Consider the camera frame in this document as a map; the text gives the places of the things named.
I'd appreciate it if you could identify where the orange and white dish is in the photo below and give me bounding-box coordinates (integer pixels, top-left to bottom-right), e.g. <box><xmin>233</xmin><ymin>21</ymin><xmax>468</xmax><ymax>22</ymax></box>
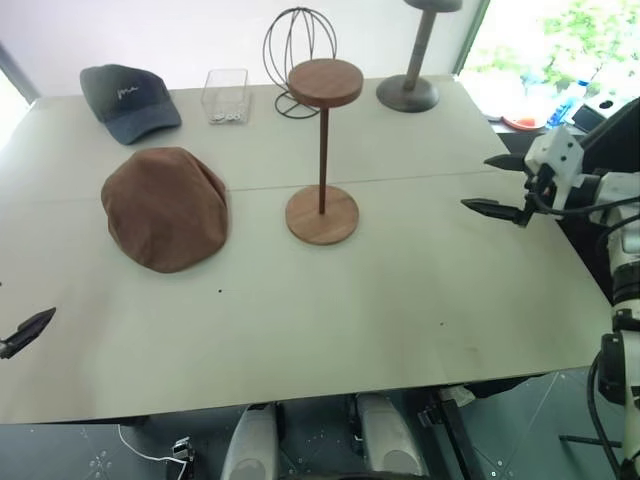
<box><xmin>498</xmin><ymin>114</ymin><xmax>540</xmax><ymax>132</ymax></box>

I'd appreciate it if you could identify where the clear plastic box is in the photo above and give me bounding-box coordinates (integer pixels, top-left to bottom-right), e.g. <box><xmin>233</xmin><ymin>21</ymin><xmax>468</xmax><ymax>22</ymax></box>
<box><xmin>201</xmin><ymin>68</ymin><xmax>251</xmax><ymax>126</ymax></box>

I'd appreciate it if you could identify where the black wire head form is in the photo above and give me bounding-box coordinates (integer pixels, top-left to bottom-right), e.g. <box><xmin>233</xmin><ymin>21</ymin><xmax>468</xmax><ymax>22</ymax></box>
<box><xmin>263</xmin><ymin>6</ymin><xmax>337</xmax><ymax>120</ymax></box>

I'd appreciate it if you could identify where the black table leg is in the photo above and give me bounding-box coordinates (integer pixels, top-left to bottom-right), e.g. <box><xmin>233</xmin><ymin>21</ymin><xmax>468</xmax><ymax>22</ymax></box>
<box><xmin>438</xmin><ymin>389</ymin><xmax>482</xmax><ymax>480</ymax></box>

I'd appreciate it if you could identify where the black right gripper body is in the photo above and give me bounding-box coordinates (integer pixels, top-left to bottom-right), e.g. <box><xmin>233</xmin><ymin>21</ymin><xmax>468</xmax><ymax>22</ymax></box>
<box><xmin>521</xmin><ymin>163</ymin><xmax>557</xmax><ymax>230</ymax></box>

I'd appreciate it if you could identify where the dark grey box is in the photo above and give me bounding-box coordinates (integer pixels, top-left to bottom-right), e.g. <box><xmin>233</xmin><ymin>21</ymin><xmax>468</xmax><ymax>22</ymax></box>
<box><xmin>571</xmin><ymin>104</ymin><xmax>609</xmax><ymax>134</ymax></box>

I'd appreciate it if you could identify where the white floor cable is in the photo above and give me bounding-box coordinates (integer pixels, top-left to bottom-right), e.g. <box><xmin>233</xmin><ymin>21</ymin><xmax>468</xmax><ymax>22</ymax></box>
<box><xmin>117</xmin><ymin>423</ymin><xmax>192</xmax><ymax>480</ymax></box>

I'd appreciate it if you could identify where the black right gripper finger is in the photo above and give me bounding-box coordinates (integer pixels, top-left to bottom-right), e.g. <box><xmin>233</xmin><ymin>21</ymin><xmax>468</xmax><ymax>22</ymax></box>
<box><xmin>483</xmin><ymin>153</ymin><xmax>526</xmax><ymax>175</ymax></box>
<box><xmin>460</xmin><ymin>197</ymin><xmax>527</xmax><ymax>227</ymax></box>

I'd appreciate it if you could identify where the blue plastic item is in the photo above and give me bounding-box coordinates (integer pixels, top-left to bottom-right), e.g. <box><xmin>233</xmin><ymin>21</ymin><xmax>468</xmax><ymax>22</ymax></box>
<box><xmin>546</xmin><ymin>102</ymin><xmax>576</xmax><ymax>127</ymax></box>

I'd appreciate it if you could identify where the brown wooden hat stand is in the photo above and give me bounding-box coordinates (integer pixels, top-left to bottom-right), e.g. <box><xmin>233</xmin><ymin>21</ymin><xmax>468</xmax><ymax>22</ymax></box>
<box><xmin>285</xmin><ymin>58</ymin><xmax>365</xmax><ymax>247</ymax></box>

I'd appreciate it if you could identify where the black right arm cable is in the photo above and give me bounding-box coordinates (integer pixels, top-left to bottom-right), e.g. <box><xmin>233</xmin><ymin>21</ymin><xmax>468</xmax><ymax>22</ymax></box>
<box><xmin>586</xmin><ymin>344</ymin><xmax>636</xmax><ymax>480</ymax></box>

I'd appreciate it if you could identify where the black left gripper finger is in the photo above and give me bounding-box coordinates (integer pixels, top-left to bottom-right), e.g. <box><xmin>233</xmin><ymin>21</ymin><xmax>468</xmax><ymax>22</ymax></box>
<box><xmin>0</xmin><ymin>306</ymin><xmax>58</xmax><ymax>359</ymax></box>

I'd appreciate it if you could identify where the black angled panel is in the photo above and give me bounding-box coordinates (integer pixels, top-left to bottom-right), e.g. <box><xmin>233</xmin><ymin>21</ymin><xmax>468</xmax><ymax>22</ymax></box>
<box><xmin>578</xmin><ymin>96</ymin><xmax>640</xmax><ymax>177</ymax></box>

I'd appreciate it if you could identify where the dark blue baseball cap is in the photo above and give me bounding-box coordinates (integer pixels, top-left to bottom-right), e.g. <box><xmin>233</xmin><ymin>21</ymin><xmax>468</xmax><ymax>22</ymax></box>
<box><xmin>79</xmin><ymin>64</ymin><xmax>183</xmax><ymax>147</ymax></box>

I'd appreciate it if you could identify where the brown flat cap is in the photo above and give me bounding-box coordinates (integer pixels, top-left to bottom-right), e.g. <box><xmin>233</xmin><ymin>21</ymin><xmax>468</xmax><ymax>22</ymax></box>
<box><xmin>100</xmin><ymin>146</ymin><xmax>232</xmax><ymax>274</ymax></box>

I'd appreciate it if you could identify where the silver rounded shell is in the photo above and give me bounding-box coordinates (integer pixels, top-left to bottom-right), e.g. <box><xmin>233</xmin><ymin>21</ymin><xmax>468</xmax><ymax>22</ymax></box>
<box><xmin>357</xmin><ymin>393</ymin><xmax>427</xmax><ymax>480</ymax></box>
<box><xmin>219</xmin><ymin>402</ymin><xmax>279</xmax><ymax>480</ymax></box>

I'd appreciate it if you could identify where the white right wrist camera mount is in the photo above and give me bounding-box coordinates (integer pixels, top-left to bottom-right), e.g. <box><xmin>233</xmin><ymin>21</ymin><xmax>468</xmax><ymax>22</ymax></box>
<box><xmin>521</xmin><ymin>124</ymin><xmax>587</xmax><ymax>207</ymax></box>

